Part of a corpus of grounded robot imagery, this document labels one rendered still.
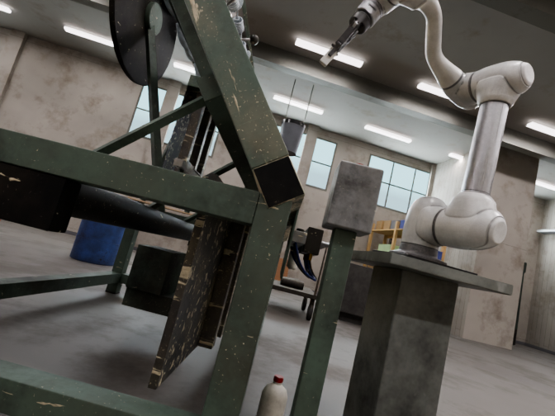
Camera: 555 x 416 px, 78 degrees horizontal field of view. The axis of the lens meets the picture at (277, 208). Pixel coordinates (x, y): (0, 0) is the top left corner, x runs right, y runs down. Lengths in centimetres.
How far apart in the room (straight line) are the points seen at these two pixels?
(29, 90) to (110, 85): 179
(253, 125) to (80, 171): 49
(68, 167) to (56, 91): 907
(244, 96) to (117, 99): 873
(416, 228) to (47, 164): 131
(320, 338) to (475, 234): 72
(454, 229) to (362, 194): 58
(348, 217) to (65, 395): 83
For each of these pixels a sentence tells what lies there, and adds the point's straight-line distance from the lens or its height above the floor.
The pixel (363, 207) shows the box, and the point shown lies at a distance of 94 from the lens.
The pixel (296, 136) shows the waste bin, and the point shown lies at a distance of 696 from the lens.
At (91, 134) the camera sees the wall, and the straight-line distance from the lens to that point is 954.
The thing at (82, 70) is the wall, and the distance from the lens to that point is 1018.
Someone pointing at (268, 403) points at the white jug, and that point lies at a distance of 145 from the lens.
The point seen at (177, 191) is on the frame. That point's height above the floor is 74.
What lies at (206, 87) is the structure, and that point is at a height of 107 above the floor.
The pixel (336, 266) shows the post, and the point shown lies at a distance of 94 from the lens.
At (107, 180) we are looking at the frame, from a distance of 104.
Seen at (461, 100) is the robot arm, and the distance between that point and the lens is 176.
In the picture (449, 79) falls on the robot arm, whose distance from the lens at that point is 171.
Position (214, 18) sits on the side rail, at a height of 125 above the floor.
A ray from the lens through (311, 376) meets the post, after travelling 98.
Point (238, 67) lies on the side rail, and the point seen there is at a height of 112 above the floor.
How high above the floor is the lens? 63
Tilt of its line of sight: 8 degrees up
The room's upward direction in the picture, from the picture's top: 14 degrees clockwise
